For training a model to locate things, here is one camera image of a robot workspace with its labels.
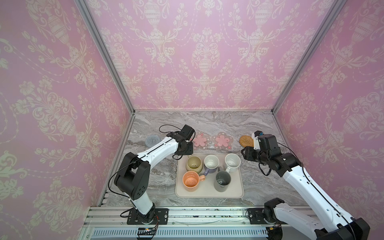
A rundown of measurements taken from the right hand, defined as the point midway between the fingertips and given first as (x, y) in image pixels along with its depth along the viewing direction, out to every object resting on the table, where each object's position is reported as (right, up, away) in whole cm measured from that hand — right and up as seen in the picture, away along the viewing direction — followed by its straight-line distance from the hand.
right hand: (245, 151), depth 79 cm
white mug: (-4, -9, +11) cm, 15 cm away
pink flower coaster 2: (-8, +2, +24) cm, 26 cm away
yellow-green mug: (-27, -10, +12) cm, 31 cm away
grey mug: (-11, -17, +4) cm, 20 cm away
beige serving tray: (-19, -16, +7) cm, 25 cm away
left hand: (-30, -2, +10) cm, 32 cm away
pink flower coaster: (-22, +3, +25) cm, 33 cm away
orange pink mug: (-29, -18, +6) cm, 35 cm away
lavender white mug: (-17, -9, +11) cm, 23 cm away
